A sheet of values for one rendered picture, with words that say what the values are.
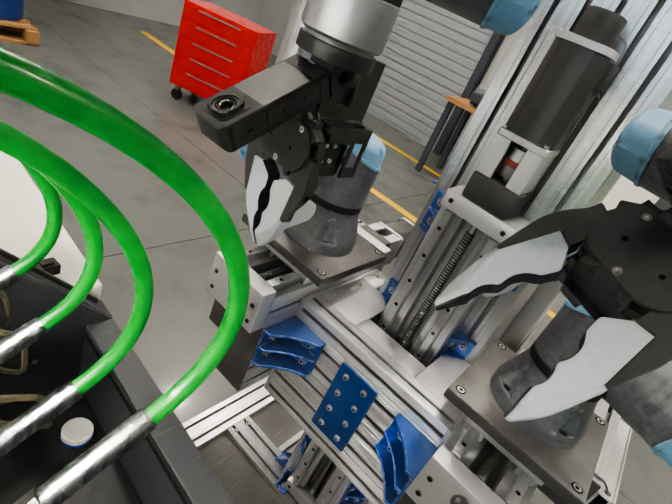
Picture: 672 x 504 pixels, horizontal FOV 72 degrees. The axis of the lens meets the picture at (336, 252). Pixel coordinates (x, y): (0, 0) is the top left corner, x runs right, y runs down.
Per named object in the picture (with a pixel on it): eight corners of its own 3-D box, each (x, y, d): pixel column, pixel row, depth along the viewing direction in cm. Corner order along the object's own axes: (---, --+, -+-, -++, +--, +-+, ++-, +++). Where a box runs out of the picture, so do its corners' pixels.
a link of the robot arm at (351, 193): (367, 216, 86) (399, 150, 79) (299, 194, 83) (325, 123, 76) (361, 189, 96) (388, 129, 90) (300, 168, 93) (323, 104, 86)
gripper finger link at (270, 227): (307, 254, 51) (337, 181, 47) (265, 262, 47) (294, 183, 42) (290, 238, 53) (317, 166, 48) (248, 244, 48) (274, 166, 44)
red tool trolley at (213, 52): (165, 96, 431) (183, -2, 390) (190, 91, 471) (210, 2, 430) (231, 128, 428) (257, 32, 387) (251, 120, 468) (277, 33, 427)
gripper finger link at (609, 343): (538, 461, 30) (627, 356, 31) (553, 456, 24) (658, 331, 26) (498, 424, 31) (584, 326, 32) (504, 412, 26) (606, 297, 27)
